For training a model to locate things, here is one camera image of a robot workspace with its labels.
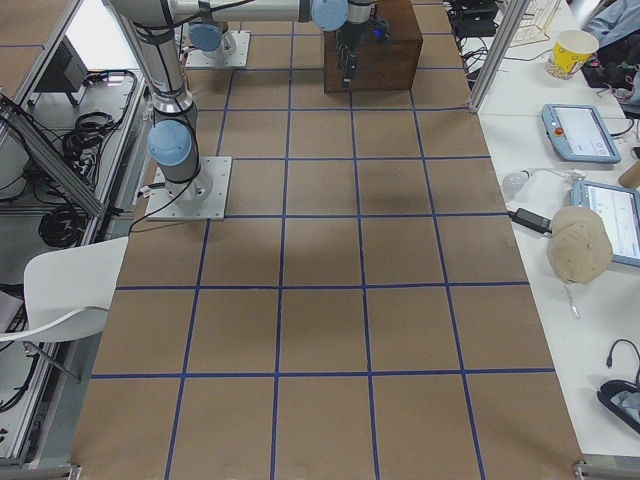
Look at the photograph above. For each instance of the dark wooden drawer cabinet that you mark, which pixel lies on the dark wooden drawer cabinet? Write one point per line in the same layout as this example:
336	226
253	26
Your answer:
390	66

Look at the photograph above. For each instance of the white light bulb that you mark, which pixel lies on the white light bulb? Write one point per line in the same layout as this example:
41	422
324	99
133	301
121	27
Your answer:
514	182

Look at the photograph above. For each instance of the yellow popcorn bucket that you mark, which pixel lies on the yellow popcorn bucket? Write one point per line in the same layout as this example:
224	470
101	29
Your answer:
572	49

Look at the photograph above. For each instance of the black power adapter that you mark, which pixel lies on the black power adapter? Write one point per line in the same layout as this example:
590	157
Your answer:
531	221

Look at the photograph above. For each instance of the upper blue teach pendant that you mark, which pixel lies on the upper blue teach pendant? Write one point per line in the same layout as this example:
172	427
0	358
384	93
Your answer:
578	133

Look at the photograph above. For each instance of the blue teach pendant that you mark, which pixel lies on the blue teach pendant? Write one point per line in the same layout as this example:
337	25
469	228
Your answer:
578	133
618	208

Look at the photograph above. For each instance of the beige baseball cap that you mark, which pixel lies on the beige baseball cap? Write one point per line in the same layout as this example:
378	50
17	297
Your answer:
579	249

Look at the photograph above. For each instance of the lower blue teach pendant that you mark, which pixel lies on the lower blue teach pendant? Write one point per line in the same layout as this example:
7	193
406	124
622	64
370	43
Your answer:
618	208

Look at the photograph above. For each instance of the white plastic chair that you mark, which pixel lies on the white plastic chair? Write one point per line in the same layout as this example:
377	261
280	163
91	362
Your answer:
68	293

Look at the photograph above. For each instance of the aluminium frame post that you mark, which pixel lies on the aluminium frame post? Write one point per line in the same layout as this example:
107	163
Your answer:
504	35

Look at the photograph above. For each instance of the gold wire rack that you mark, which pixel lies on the gold wire rack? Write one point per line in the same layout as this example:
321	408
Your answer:
535	23

